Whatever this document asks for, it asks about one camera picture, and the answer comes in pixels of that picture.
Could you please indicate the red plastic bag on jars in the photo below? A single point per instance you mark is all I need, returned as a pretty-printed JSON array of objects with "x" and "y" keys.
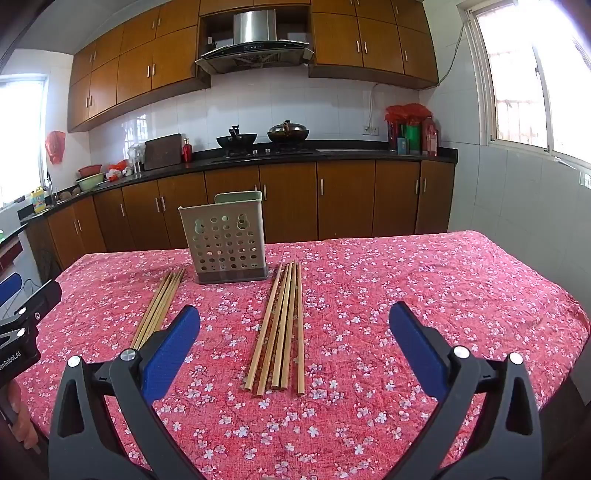
[{"x": 406, "y": 113}]

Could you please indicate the small bright window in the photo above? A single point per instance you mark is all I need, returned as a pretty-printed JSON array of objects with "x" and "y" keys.
[{"x": 21, "y": 138}]

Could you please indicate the wooden upper cabinets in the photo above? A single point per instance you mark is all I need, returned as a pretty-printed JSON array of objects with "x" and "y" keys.
[{"x": 138, "y": 69}]

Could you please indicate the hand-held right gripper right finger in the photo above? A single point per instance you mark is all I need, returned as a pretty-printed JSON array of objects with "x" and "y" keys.
[{"x": 415, "y": 344}]

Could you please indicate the white wall socket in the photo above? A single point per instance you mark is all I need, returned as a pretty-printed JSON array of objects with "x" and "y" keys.
[{"x": 371, "y": 130}]

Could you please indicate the red basin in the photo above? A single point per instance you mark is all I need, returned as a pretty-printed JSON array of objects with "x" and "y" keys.
[{"x": 90, "y": 170}]

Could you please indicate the black wok with lid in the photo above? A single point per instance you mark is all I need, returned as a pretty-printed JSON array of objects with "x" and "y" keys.
[{"x": 287, "y": 134}]

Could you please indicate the perforated beige utensil holder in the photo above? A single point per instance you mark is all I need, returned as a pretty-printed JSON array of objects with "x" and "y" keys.
[{"x": 221, "y": 249}]

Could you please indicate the pink floral tablecloth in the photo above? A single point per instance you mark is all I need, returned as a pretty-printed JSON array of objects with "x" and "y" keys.
[{"x": 369, "y": 286}]

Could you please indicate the tall red bottle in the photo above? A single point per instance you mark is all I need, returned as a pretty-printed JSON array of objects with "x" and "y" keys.
[{"x": 430, "y": 138}]

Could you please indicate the green box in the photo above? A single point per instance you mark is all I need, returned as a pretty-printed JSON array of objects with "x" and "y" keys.
[{"x": 414, "y": 138}]

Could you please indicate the clear glass jar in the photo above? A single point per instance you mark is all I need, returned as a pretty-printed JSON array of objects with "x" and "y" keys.
[{"x": 136, "y": 159}]

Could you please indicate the person's left hand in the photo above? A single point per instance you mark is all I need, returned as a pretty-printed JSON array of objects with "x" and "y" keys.
[{"x": 21, "y": 417}]

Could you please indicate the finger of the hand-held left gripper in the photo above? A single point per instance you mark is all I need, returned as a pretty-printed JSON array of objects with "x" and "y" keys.
[
  {"x": 9, "y": 287},
  {"x": 39, "y": 300}
]

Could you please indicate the yellow detergent bottle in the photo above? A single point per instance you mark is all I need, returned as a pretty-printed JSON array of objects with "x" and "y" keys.
[{"x": 40, "y": 201}]

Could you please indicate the metal faucet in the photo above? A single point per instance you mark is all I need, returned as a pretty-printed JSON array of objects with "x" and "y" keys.
[{"x": 51, "y": 189}]

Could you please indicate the bamboo chopstick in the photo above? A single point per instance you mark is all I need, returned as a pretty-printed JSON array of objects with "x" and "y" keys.
[
  {"x": 300, "y": 323},
  {"x": 171, "y": 297},
  {"x": 158, "y": 307},
  {"x": 265, "y": 325},
  {"x": 283, "y": 323},
  {"x": 289, "y": 323},
  {"x": 164, "y": 304},
  {"x": 152, "y": 308},
  {"x": 275, "y": 323}
]

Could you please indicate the steel range hood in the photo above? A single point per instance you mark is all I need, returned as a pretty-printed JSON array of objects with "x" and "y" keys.
[{"x": 254, "y": 27}]

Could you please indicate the black gas stove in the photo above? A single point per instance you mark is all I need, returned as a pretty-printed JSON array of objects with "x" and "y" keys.
[{"x": 277, "y": 151}]

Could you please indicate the large sliding window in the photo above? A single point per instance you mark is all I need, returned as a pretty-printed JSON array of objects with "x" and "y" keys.
[{"x": 512, "y": 83}]

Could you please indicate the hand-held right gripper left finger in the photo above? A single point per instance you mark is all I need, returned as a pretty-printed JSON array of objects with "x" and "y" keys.
[{"x": 173, "y": 341}]

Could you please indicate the black kitchen countertop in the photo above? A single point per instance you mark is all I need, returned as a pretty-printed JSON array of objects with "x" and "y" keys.
[{"x": 351, "y": 154}]

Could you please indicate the green basin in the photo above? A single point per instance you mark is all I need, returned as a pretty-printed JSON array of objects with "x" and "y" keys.
[{"x": 87, "y": 183}]

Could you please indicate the orange plastic bag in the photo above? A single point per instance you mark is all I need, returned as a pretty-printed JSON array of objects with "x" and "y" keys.
[{"x": 117, "y": 168}]

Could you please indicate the dark wooden cutting board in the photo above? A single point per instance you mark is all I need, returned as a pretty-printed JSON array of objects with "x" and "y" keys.
[{"x": 161, "y": 152}]

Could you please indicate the small red bottle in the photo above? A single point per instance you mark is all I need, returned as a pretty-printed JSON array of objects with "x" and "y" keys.
[{"x": 187, "y": 151}]

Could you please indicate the hanging red plastic bag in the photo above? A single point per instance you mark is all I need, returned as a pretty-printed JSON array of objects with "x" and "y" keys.
[{"x": 55, "y": 145}]

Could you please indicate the small blue box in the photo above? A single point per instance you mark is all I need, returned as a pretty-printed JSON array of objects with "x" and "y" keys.
[{"x": 403, "y": 145}]

